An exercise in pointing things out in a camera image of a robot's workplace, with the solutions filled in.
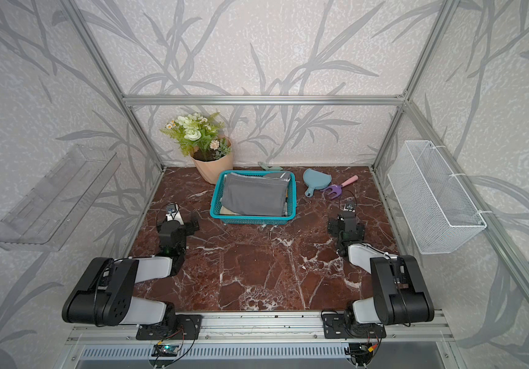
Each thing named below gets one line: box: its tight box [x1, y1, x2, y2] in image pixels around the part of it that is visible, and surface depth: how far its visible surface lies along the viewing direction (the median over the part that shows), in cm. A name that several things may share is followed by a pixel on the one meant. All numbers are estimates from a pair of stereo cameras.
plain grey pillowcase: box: [220, 172, 290, 217], surface depth 98 cm
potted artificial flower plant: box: [159, 112, 233, 184], surface depth 95 cm
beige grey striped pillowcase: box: [219, 205, 241, 215], surface depth 96 cm
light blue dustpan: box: [302, 167, 333, 198], surface depth 117 cm
